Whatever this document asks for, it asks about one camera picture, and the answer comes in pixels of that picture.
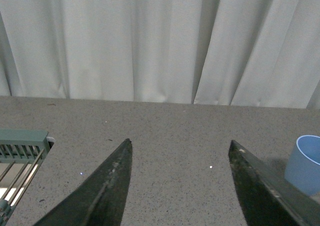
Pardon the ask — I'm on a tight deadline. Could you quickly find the blue plastic cup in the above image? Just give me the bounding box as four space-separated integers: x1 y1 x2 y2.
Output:
284 135 320 196

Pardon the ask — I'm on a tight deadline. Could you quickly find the white curtain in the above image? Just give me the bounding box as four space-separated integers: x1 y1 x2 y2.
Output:
0 0 320 109

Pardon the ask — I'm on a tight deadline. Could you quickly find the green dish rack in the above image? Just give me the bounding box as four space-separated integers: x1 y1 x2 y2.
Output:
0 129 55 225

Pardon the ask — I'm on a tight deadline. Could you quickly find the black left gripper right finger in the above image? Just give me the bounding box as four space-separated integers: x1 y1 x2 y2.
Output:
228 140 320 225

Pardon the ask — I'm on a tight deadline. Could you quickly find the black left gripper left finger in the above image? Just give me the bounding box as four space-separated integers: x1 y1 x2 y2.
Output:
36 138 133 225

